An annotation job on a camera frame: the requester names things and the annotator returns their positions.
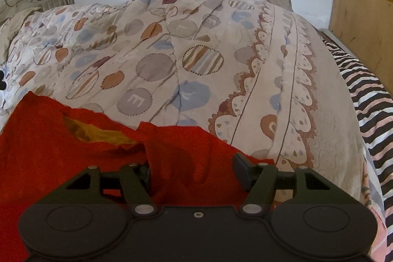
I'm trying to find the patterned pillow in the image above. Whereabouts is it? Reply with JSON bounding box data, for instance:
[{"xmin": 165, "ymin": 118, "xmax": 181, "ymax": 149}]
[{"xmin": 0, "ymin": 7, "xmax": 43, "ymax": 57}]

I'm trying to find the patterned duvet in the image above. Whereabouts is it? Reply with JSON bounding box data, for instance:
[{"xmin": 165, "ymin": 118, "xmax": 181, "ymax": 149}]
[{"xmin": 0, "ymin": 0, "xmax": 369, "ymax": 208}]

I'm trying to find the grey pillow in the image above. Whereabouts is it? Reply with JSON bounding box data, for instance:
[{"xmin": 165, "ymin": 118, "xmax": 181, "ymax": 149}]
[{"xmin": 265, "ymin": 0, "xmax": 293, "ymax": 11}]

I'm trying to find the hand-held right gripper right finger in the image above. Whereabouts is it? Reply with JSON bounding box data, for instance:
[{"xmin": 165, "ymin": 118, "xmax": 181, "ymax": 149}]
[{"xmin": 232, "ymin": 153, "xmax": 362, "ymax": 216}]

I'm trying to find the wooden board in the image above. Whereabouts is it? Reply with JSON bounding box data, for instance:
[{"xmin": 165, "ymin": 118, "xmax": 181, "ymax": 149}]
[{"xmin": 329, "ymin": 0, "xmax": 393, "ymax": 91}]

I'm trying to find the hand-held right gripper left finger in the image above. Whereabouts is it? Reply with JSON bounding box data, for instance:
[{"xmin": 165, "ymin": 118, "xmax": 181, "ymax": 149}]
[{"xmin": 29, "ymin": 163, "xmax": 156, "ymax": 217}]

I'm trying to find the striped bed sheet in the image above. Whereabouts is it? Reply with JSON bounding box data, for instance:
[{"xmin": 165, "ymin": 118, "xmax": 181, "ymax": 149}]
[{"xmin": 319, "ymin": 31, "xmax": 393, "ymax": 262}]

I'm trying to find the red long-sleeved sweater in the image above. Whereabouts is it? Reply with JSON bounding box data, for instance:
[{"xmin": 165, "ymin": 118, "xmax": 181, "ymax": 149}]
[{"xmin": 0, "ymin": 91, "xmax": 274, "ymax": 262}]

